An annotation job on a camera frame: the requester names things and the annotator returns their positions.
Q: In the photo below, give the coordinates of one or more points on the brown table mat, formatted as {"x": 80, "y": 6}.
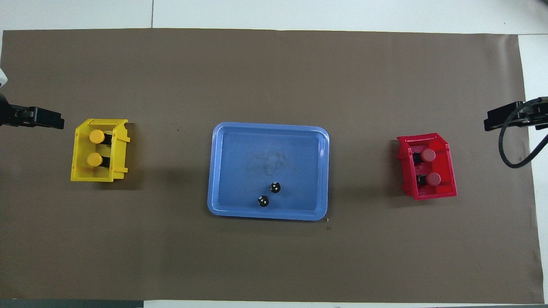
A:
{"x": 274, "y": 77}

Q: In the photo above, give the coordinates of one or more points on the yellow plastic bin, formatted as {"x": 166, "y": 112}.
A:
{"x": 79, "y": 171}

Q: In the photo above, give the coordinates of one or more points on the blue plastic tray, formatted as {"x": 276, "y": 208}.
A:
{"x": 257, "y": 154}

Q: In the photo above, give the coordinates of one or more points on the yellow push button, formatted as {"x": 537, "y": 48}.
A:
{"x": 94, "y": 160}
{"x": 96, "y": 136}

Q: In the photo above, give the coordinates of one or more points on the red plastic bin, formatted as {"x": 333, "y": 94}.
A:
{"x": 445, "y": 188}

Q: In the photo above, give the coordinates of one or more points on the black cylindrical capacitor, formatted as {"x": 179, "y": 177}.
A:
{"x": 275, "y": 187}
{"x": 263, "y": 201}

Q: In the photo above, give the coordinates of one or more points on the red push button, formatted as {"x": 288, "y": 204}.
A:
{"x": 433, "y": 179}
{"x": 427, "y": 155}

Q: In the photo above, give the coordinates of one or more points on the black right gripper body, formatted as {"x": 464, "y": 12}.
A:
{"x": 537, "y": 115}

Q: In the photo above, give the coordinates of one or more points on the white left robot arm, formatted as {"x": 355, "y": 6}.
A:
{"x": 2, "y": 78}

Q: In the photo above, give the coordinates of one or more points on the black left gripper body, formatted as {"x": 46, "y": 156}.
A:
{"x": 5, "y": 111}

